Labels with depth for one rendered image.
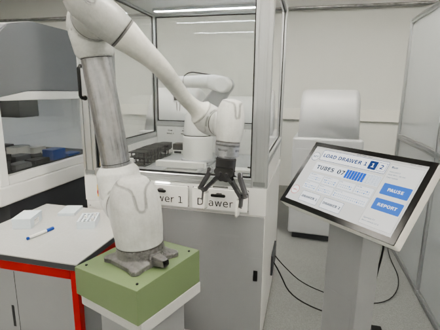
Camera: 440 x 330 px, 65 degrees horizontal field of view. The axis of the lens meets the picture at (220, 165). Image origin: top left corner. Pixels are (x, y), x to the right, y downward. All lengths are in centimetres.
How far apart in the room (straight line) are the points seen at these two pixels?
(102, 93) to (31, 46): 111
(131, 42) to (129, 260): 66
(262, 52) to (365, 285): 107
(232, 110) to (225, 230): 79
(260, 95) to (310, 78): 324
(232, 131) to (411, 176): 61
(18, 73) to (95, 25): 114
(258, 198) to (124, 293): 89
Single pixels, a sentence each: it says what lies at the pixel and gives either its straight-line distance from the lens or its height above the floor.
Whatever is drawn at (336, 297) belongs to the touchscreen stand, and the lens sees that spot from 157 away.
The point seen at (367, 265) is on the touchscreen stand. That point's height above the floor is 77.
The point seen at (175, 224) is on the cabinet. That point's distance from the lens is 190.
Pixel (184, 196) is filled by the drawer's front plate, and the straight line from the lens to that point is 181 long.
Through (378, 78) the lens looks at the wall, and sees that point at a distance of 495.
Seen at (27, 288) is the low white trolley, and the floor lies 61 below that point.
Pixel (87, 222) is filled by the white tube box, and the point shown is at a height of 79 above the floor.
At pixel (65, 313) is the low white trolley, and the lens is 164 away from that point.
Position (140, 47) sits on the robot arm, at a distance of 112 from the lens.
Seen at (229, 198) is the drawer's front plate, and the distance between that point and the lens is 174.
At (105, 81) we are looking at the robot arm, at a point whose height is 144.
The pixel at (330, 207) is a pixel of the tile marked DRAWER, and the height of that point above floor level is 100.
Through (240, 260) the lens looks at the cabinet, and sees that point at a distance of 187.
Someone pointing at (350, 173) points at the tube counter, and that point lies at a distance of 140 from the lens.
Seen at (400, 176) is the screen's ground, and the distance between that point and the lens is 131.
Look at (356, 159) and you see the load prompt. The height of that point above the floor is 116.
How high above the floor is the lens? 141
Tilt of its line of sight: 12 degrees down
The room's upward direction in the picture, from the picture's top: 1 degrees clockwise
